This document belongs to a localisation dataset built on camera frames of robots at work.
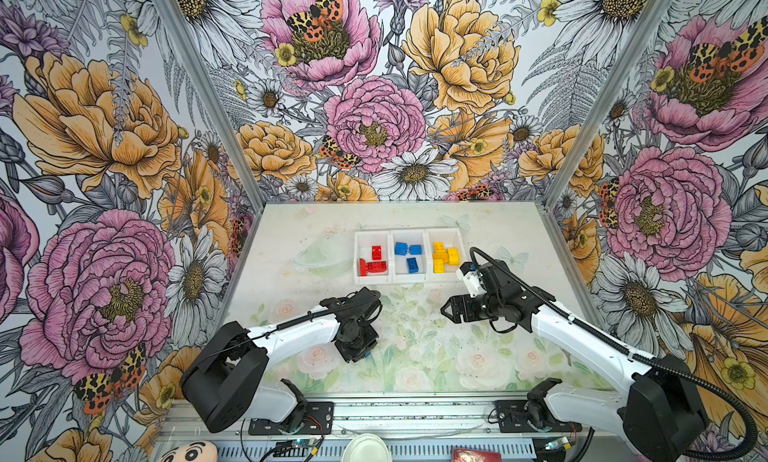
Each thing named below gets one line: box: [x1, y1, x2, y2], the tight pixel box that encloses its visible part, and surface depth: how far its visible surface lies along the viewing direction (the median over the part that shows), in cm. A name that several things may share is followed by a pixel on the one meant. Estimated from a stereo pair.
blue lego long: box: [406, 257, 419, 274], surface depth 104 cm
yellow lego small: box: [433, 258, 445, 273], surface depth 101 cm
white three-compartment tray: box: [354, 227, 466, 284], surface depth 104 cm
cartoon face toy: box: [160, 441, 219, 462], surface depth 65 cm
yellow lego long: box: [433, 241, 448, 259], surface depth 107 cm
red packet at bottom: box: [452, 448, 502, 462], surface depth 67 cm
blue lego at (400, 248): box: [394, 242, 408, 256], surface depth 107 cm
